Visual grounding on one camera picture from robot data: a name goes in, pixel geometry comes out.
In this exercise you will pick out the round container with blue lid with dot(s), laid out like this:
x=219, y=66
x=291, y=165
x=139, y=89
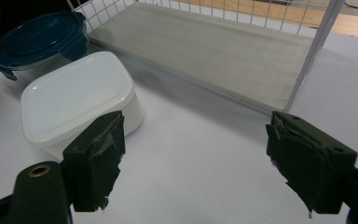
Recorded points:
x=37, y=40

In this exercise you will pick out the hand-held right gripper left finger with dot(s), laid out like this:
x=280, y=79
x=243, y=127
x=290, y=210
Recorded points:
x=90, y=161

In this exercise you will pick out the wooden table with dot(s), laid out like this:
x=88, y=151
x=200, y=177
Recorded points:
x=354, y=28

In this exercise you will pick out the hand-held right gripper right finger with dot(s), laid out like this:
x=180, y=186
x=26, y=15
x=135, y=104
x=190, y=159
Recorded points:
x=307, y=161

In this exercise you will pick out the white square bowl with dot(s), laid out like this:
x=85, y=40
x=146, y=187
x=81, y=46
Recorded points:
x=74, y=90

